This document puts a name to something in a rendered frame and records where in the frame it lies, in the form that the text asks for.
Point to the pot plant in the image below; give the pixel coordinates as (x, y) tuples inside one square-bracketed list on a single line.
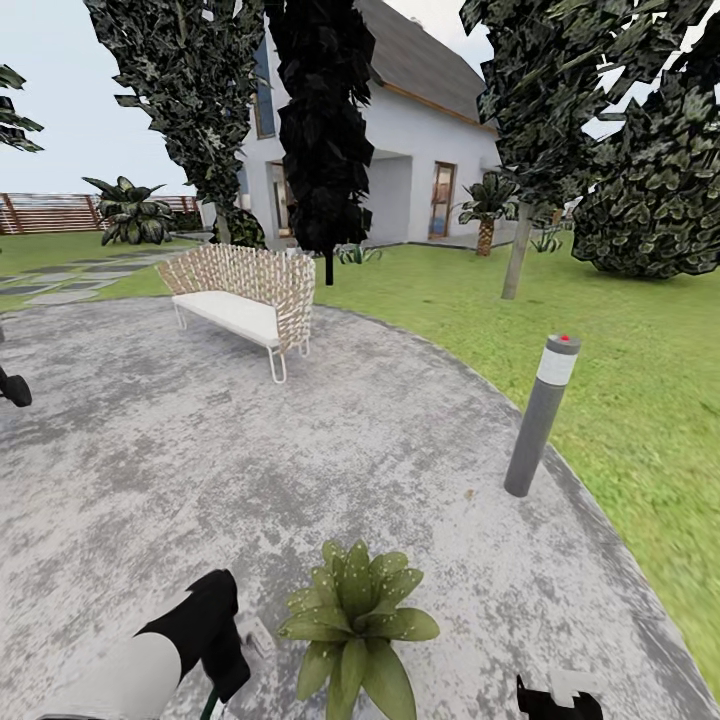
[(351, 618)]

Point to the garden chair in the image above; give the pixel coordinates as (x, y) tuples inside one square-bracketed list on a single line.
[(265, 296)]

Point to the fixed window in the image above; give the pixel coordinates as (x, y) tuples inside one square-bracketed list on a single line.
[(243, 193)]

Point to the door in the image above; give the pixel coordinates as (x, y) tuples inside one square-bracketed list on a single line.
[(283, 197), (442, 182)]

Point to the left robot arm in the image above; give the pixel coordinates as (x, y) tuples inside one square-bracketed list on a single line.
[(138, 681)]

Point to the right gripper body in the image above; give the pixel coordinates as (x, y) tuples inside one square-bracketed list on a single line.
[(542, 707)]

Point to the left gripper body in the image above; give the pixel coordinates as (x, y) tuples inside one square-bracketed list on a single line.
[(227, 668)]

